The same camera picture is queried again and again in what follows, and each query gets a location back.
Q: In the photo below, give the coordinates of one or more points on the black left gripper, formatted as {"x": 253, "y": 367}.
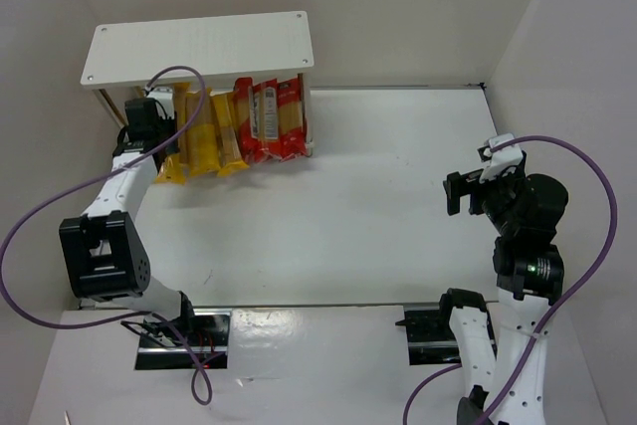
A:
{"x": 162, "y": 133}

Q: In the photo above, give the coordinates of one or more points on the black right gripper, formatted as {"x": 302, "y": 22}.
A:
{"x": 458, "y": 191}

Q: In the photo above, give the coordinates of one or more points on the yellow spaghetti bag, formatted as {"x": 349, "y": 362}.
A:
{"x": 231, "y": 157}
{"x": 172, "y": 169}
{"x": 201, "y": 136}

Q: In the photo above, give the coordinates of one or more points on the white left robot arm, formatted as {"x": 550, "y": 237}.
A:
{"x": 105, "y": 258}

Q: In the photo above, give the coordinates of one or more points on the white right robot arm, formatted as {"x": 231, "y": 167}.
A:
{"x": 504, "y": 356}

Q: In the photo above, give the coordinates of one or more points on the white two-tier shelf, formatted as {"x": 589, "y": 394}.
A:
{"x": 221, "y": 49}

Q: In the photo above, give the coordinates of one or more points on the red spaghetti bag left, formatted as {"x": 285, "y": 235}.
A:
{"x": 247, "y": 114}

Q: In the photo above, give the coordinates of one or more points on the red spaghetti bag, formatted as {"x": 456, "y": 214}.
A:
{"x": 247, "y": 114}
{"x": 292, "y": 125}
{"x": 268, "y": 133}

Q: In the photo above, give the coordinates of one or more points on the red spaghetti bag middle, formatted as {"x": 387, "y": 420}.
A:
{"x": 268, "y": 133}

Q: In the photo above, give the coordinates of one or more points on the red spaghetti bag rightmost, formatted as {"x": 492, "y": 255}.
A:
{"x": 292, "y": 125}

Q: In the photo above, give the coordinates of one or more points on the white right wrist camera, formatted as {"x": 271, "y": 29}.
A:
{"x": 499, "y": 160}

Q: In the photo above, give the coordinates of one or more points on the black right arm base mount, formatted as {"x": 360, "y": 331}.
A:
{"x": 429, "y": 339}

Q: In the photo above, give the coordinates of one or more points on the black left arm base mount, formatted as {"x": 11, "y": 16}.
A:
{"x": 159, "y": 348}

